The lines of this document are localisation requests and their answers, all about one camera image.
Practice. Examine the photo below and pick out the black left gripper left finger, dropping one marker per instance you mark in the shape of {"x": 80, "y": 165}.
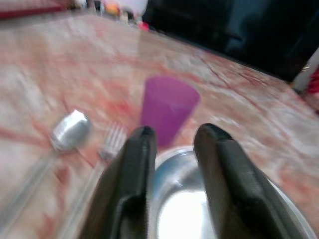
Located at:
{"x": 129, "y": 184}

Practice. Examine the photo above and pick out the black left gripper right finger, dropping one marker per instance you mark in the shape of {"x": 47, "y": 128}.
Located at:
{"x": 239, "y": 189}

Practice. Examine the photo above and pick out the steel spoon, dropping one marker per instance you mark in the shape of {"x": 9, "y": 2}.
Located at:
{"x": 69, "y": 132}

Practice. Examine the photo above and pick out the black chair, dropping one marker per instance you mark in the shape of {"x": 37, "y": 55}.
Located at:
{"x": 236, "y": 27}

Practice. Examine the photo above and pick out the steel fork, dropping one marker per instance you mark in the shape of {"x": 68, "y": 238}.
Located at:
{"x": 112, "y": 144}

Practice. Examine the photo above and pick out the purple plastic cup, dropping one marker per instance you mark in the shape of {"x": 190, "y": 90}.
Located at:
{"x": 167, "y": 104}

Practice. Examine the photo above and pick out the round steel plate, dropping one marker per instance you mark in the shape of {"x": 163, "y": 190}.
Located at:
{"x": 182, "y": 204}

